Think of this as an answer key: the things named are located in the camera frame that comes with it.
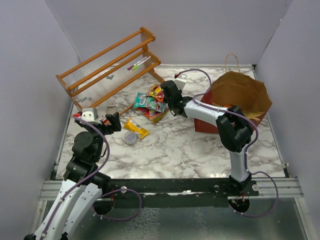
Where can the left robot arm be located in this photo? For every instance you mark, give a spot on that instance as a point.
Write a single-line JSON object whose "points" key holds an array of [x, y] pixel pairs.
{"points": [[83, 183]]}

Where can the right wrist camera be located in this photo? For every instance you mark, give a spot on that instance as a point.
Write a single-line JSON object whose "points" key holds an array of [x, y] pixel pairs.
{"points": [[180, 80]]}

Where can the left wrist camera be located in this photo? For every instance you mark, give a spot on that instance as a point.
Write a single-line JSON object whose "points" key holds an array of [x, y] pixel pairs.
{"points": [[89, 115]]}

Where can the red brown paper bag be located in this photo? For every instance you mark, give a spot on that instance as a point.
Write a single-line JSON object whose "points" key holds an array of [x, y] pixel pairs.
{"points": [[239, 89]]}

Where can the red rice cracker bag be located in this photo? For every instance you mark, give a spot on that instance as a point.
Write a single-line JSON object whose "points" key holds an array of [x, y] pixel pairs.
{"points": [[221, 105]]}

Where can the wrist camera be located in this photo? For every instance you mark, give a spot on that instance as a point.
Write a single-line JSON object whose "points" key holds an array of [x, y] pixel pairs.
{"points": [[89, 115], [180, 80]]}

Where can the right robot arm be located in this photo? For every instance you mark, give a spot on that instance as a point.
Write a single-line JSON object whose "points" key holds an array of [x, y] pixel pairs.
{"points": [[234, 131]]}

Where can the small red white box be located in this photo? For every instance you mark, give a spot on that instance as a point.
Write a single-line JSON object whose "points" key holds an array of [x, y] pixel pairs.
{"points": [[103, 119]]}

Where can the small grey open box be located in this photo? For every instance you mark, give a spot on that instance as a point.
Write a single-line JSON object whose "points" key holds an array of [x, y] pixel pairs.
{"points": [[111, 110]]}

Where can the orange wooden rack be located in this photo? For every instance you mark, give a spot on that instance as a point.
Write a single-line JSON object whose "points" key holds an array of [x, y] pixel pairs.
{"points": [[103, 75]]}

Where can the beige snack packet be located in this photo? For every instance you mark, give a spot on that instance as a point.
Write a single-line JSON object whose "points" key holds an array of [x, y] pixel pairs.
{"points": [[254, 116]]}

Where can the teal Fox's candy bag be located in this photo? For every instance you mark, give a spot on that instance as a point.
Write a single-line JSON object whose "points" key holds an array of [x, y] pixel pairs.
{"points": [[149, 102]]}

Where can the yellow snack bar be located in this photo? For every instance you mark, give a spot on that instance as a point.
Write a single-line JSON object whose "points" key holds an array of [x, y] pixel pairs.
{"points": [[132, 126]]}

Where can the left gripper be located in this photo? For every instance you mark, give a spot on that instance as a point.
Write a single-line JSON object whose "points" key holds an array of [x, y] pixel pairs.
{"points": [[115, 125]]}

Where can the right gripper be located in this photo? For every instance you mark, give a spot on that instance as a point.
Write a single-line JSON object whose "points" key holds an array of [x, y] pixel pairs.
{"points": [[179, 91]]}

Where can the small clear plastic cup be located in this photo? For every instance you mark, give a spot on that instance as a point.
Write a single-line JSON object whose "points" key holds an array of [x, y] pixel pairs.
{"points": [[130, 138]]}

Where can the orange fruit candy bag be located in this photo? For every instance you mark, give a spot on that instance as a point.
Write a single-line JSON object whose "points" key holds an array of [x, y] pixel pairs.
{"points": [[152, 115]]}

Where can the black mounting rail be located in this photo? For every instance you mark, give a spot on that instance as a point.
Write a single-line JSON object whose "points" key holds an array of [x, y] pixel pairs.
{"points": [[173, 192]]}

